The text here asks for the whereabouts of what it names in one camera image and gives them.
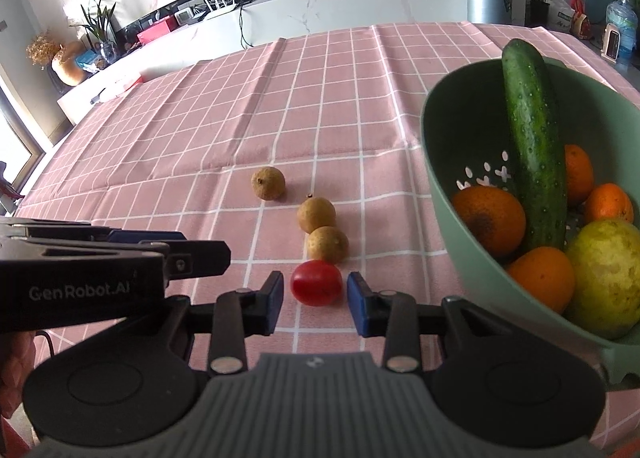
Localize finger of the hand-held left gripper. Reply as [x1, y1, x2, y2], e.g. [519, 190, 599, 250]
[0, 218, 187, 245]
[45, 239, 232, 283]

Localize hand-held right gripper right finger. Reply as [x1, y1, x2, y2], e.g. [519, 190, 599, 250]
[347, 271, 502, 374]

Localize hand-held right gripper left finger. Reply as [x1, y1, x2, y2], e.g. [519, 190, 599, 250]
[150, 270, 285, 375]

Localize red cherry tomato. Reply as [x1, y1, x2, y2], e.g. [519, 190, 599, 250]
[290, 260, 343, 307]

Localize orange tangerine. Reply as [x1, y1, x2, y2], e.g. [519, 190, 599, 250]
[564, 144, 595, 209]
[582, 183, 635, 225]
[451, 186, 527, 259]
[506, 246, 576, 315]

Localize green colander bowl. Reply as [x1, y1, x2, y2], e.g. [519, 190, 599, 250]
[420, 55, 640, 386]

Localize green cucumber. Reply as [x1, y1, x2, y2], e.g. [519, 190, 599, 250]
[501, 38, 568, 255]

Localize yellow-green pear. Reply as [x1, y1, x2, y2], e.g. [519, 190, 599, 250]
[565, 219, 640, 341]

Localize person's left forearm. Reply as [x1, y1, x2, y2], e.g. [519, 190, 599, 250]
[0, 330, 38, 419]

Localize small brown longan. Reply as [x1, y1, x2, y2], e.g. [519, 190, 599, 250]
[307, 226, 349, 265]
[251, 166, 286, 200]
[297, 197, 337, 235]

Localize red and white boxes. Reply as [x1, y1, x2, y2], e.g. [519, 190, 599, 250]
[89, 76, 145, 104]

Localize pink checked tablecloth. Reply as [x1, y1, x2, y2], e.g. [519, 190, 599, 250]
[0, 22, 640, 458]

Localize orange round vase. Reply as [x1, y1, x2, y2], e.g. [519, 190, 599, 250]
[51, 42, 90, 87]

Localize green plant in glass vase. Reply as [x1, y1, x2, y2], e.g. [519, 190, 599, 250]
[70, 0, 121, 66]

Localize flat red box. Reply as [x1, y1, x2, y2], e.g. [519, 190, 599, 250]
[136, 18, 179, 46]

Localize dried yellow flowers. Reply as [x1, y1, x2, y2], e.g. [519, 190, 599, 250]
[26, 30, 63, 66]

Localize white wifi router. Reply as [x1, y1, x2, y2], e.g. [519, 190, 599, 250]
[200, 0, 236, 21]

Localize white marble television cabinet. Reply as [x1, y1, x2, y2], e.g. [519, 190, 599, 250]
[57, 0, 528, 113]

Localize white plastic bag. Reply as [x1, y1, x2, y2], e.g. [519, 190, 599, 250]
[547, 0, 576, 33]

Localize red gift bag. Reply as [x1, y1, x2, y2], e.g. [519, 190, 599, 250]
[571, 0, 591, 38]

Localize small white standing device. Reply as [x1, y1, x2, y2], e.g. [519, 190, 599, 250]
[601, 24, 622, 60]

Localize blue water jug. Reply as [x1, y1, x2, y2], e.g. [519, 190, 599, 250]
[605, 0, 639, 61]

